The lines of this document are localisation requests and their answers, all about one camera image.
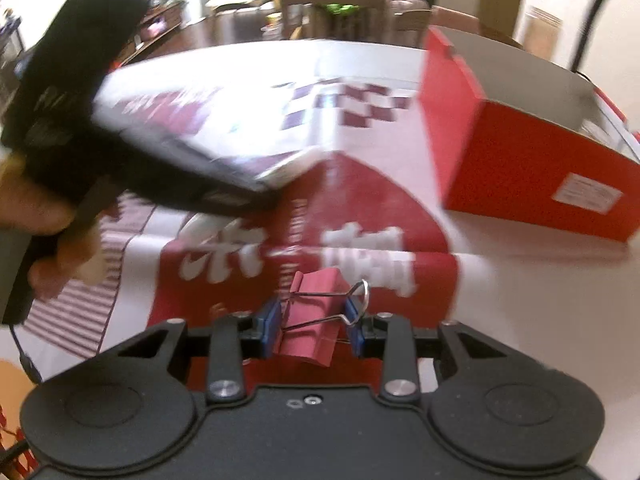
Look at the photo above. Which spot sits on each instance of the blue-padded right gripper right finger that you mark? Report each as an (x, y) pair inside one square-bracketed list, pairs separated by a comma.
[(388, 338)]

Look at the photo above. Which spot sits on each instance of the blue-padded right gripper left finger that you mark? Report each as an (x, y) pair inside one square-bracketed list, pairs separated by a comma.
[(234, 339)]

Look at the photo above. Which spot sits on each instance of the red binder clip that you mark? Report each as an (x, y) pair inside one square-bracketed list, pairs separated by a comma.
[(317, 307)]

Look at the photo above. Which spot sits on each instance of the person's left hand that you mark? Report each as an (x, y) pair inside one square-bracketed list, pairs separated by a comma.
[(29, 207)]

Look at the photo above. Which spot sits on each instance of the red and white tablecloth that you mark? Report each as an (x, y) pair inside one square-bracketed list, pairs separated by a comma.
[(369, 209)]

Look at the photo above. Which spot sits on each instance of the red cardboard shoe box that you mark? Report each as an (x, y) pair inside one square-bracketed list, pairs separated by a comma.
[(518, 138)]

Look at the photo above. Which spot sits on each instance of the wooden dining chair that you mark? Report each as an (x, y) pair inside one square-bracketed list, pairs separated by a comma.
[(345, 20)]

